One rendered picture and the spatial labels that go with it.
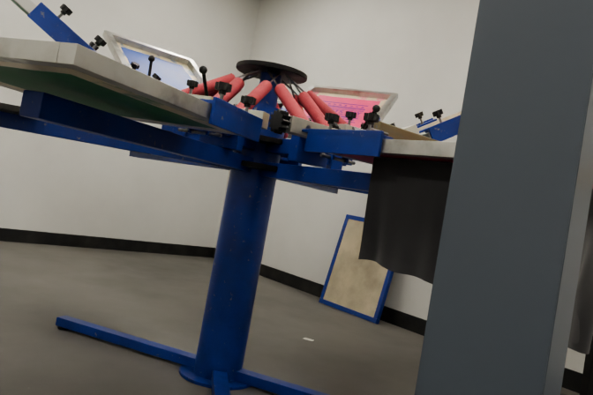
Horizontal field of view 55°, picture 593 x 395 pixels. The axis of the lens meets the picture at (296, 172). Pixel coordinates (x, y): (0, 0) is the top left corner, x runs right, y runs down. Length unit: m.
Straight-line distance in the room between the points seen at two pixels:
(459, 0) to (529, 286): 3.82
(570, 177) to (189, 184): 5.35
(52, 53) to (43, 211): 4.46
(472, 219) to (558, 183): 0.13
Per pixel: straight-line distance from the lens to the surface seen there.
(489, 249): 0.90
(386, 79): 4.79
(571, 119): 0.90
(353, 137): 1.58
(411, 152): 1.45
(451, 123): 2.35
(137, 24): 5.82
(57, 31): 2.23
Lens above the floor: 0.79
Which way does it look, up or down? 3 degrees up
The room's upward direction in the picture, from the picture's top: 10 degrees clockwise
